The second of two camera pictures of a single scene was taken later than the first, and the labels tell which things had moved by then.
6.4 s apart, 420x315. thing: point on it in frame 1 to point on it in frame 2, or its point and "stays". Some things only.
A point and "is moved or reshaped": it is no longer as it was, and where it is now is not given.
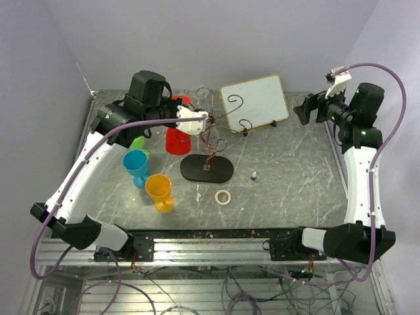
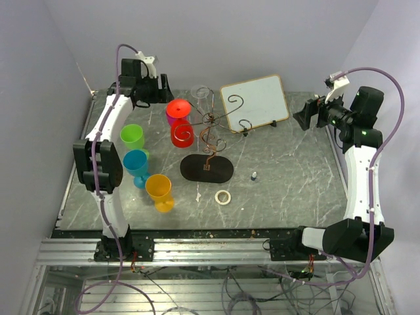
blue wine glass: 135,162 stays
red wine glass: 178,142 is moved or reshaped
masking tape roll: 221,203 stays
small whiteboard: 254,103 stays
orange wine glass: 158,186 stays
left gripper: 175,103 to 162,96
